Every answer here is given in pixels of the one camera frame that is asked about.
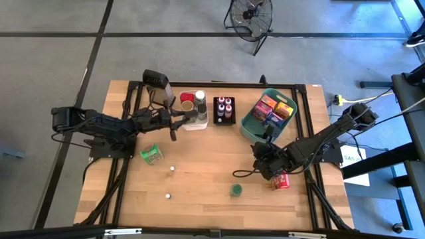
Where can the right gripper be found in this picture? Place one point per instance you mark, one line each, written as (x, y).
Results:
(270, 159)

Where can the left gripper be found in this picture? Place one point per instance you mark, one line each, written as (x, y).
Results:
(165, 119)

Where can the dark rectangular box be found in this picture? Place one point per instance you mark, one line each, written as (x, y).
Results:
(192, 114)

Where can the smoked paprika tin red lid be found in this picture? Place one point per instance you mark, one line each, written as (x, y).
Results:
(187, 97)

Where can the black-lidded herb jar green label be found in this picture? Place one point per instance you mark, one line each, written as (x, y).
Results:
(202, 109)

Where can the red patterned tin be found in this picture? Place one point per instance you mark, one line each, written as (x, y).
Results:
(282, 182)

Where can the white-lidded spice jar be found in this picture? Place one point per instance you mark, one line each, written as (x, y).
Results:
(200, 96)

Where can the blue-tipped squeeze bottle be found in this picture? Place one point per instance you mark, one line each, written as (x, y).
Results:
(220, 109)

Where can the green Apple Jacks cereal box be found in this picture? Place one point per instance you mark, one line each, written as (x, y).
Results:
(151, 154)

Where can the red-tipped squeeze bottle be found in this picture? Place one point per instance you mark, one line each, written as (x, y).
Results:
(221, 99)

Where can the green-lidded oregano glass jar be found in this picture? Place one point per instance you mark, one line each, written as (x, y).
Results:
(236, 190)

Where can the pink-tipped squeeze bottle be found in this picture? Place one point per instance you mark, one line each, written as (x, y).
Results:
(228, 111)

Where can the pink Raisin Bran cereal box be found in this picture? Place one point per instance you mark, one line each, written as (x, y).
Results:
(262, 110)

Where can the yellow Corn Pops cereal box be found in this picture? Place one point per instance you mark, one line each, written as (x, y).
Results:
(285, 109)

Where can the purple-tipped squeeze bottle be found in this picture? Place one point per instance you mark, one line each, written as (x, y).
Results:
(228, 101)

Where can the orange cereal box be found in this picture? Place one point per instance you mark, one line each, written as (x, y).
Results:
(269, 101)

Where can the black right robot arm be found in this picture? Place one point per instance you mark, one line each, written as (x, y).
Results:
(325, 139)

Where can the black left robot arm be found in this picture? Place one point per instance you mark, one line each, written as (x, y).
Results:
(99, 123)

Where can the white plastic bin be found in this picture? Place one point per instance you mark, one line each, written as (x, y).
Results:
(199, 125)

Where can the teal plastic bin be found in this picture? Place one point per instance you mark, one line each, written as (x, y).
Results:
(252, 129)

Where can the black slotted plastic basket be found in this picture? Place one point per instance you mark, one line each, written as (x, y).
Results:
(224, 122)

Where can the white paper sign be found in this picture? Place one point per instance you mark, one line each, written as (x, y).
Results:
(355, 156)

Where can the yellow power strip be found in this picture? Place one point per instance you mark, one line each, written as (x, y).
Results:
(339, 99)

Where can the black floor fan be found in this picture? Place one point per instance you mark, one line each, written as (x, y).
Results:
(248, 14)

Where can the grey metal floor bar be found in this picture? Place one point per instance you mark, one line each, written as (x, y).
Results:
(375, 84)

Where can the black workbench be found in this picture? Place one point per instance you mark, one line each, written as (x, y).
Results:
(411, 132)

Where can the black caster wheel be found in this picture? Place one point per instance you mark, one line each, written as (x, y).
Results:
(397, 228)

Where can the black overhead crossbar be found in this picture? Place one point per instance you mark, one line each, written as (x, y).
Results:
(50, 232)

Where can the person's shoe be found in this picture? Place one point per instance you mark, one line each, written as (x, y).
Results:
(415, 41)

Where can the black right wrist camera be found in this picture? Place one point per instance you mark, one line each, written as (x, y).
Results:
(273, 131)

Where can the black aluminium table frame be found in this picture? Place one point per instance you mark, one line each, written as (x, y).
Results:
(232, 85)

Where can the small black clamp post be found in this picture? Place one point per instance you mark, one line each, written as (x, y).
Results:
(263, 80)

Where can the silver frame bracket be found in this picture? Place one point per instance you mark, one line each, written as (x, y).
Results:
(123, 231)
(307, 235)

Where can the small black camera box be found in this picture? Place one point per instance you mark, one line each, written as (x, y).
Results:
(215, 233)

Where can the blue-grey metal cart frame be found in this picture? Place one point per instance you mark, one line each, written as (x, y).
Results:
(372, 192)

